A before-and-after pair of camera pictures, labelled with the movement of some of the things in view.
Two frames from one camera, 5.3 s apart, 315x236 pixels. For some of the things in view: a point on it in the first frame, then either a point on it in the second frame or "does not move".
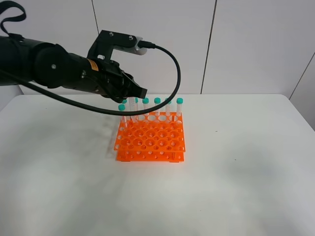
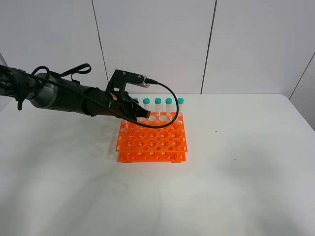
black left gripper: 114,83 to 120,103
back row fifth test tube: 168,108 does not move
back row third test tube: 145,103 does not move
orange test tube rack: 154,136 does not move
